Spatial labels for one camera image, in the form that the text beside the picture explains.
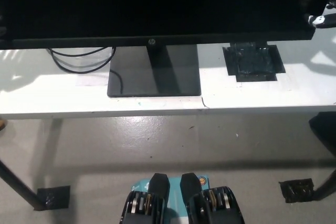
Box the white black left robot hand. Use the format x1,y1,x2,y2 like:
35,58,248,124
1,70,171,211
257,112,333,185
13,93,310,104
0,15,7,39

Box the black bulky object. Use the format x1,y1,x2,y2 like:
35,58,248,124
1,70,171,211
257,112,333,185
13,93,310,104
309,111,336,154

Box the black tape patch on table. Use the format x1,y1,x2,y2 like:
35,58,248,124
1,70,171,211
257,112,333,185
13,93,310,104
222,41,286,83

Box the black table leg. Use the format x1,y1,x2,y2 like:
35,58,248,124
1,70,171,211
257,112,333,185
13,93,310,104
313,167,336,201
0,159,44,210

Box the black floor tape patch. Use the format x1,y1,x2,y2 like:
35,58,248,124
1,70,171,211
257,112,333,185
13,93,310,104
34,185,71,211
278,178,315,204

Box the black HP monitor screen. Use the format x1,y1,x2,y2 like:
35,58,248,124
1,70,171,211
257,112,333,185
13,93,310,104
0,0,334,50

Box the glossy black monitor stand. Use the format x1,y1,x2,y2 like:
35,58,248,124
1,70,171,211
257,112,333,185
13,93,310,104
107,43,202,98

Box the black robot body teal tops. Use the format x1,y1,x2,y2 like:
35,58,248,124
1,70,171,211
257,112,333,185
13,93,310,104
119,173,246,224

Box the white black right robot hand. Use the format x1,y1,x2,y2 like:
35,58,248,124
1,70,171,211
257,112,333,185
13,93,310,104
303,0,336,29

